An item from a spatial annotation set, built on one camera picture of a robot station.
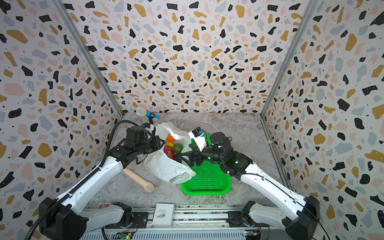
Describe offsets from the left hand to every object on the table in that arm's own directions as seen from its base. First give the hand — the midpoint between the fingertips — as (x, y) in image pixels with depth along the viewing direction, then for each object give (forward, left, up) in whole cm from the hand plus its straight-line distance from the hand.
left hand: (165, 139), depth 77 cm
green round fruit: (+2, -5, -12) cm, 13 cm away
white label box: (-32, 0, -19) cm, 37 cm away
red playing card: (-30, +22, -4) cm, 37 cm away
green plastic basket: (-13, -24, -24) cm, 36 cm away
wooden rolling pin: (-17, +11, -20) cm, 29 cm away
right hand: (-11, -10, +8) cm, 17 cm away
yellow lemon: (+9, +2, -19) cm, 21 cm away
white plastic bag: (-16, -3, -4) cm, 16 cm away
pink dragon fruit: (+2, 0, -15) cm, 16 cm away
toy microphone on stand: (+18, +16, +2) cm, 24 cm away
